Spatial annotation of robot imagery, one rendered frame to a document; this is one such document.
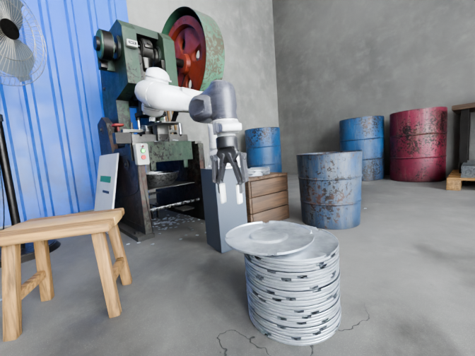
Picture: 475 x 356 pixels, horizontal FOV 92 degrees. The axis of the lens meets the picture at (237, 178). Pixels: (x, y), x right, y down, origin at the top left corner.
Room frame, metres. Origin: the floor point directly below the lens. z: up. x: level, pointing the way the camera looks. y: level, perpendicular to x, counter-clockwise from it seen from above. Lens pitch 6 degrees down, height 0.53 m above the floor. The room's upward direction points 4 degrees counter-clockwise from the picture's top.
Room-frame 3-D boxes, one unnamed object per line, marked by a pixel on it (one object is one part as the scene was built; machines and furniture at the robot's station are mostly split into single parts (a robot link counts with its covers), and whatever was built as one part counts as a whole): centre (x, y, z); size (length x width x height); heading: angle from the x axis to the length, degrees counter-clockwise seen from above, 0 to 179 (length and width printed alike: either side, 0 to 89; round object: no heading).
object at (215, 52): (2.19, 0.48, 1.33); 1.03 x 0.28 x 0.82; 43
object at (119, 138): (1.50, 0.72, 0.62); 0.10 x 0.06 x 0.20; 133
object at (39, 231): (0.81, 0.63, 0.16); 0.34 x 0.24 x 0.34; 105
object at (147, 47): (1.88, 0.65, 1.27); 0.21 x 0.12 x 0.34; 43
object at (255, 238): (0.74, -0.09, 0.25); 0.29 x 0.29 x 0.01
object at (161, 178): (1.88, 0.65, 0.36); 0.34 x 0.34 x 0.10
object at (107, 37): (1.72, 0.84, 1.31); 0.22 x 0.12 x 0.22; 43
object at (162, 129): (1.75, 0.53, 0.72); 0.25 x 0.14 x 0.14; 43
